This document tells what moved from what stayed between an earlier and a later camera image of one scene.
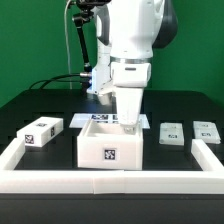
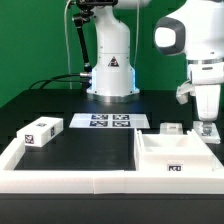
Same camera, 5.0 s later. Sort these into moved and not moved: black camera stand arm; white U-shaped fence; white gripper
Moved: white gripper
Not moved: black camera stand arm; white U-shaped fence
